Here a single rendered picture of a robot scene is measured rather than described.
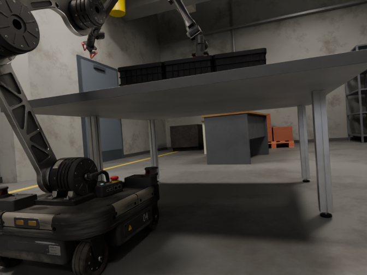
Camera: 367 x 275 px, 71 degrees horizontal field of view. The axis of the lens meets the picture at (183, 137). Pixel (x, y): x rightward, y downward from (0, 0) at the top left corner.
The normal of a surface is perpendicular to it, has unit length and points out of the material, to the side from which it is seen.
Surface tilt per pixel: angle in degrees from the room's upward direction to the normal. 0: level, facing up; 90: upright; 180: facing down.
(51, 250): 90
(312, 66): 90
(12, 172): 90
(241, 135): 90
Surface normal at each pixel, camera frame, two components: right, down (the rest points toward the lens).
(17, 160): 0.94, -0.06
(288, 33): -0.33, 0.04
